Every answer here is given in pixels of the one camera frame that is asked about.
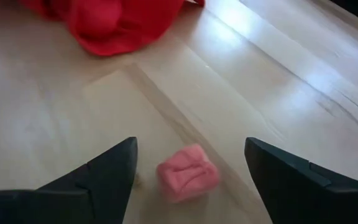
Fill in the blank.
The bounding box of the crumpled red cloth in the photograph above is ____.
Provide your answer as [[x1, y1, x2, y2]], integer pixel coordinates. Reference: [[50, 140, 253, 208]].
[[20, 0, 206, 57]]

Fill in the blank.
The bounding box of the small pink toy piece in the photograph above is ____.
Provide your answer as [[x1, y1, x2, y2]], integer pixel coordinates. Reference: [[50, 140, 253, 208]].
[[156, 143, 221, 204]]

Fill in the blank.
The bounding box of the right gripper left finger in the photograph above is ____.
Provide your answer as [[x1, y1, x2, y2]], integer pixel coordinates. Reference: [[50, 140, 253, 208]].
[[0, 136, 139, 224]]

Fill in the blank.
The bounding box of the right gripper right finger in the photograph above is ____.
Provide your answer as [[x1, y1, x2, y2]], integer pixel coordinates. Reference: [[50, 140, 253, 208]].
[[244, 136, 358, 224]]

